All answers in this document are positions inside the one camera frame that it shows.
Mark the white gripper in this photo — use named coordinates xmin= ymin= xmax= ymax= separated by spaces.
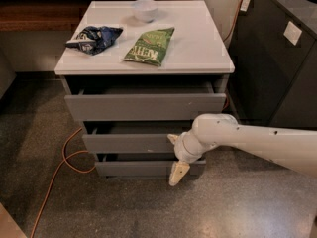
xmin=167 ymin=131 xmax=209 ymax=186

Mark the grey bottom drawer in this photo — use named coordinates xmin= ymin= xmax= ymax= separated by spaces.
xmin=94 ymin=152 xmax=207 ymax=178

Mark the grey drawer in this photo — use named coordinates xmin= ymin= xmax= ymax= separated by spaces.
xmin=65 ymin=82 xmax=226 ymax=122
xmin=82 ymin=121 xmax=192 ymax=154
xmin=94 ymin=152 xmax=207 ymax=178

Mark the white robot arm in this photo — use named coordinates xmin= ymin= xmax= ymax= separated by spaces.
xmin=167 ymin=114 xmax=317 ymax=186

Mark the grey middle drawer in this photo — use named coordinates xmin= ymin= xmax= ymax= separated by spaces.
xmin=82 ymin=121 xmax=192 ymax=154

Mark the grey three-drawer cabinet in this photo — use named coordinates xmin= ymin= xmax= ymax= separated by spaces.
xmin=53 ymin=0 xmax=236 ymax=179

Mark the grey top drawer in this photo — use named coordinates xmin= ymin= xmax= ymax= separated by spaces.
xmin=65 ymin=82 xmax=226 ymax=122

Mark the green chip bag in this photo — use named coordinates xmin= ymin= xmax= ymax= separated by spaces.
xmin=124 ymin=27 xmax=174 ymax=66

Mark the blue chip bag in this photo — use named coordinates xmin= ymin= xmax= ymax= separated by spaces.
xmin=65 ymin=26 xmax=123 ymax=56

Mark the dark grey bin cabinet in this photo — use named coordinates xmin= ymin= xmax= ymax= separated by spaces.
xmin=229 ymin=0 xmax=317 ymax=130

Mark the white bowl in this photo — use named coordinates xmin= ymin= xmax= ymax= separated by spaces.
xmin=132 ymin=0 xmax=159 ymax=23

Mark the white label sticker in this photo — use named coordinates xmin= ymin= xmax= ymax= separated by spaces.
xmin=283 ymin=21 xmax=302 ymax=46

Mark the wooden bench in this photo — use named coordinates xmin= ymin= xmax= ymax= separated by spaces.
xmin=0 ymin=0 xmax=193 ymax=32

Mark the orange cable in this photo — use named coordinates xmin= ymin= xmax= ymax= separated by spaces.
xmin=29 ymin=126 xmax=97 ymax=238

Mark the white cable tag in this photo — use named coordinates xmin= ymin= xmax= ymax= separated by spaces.
xmin=240 ymin=0 xmax=251 ymax=12

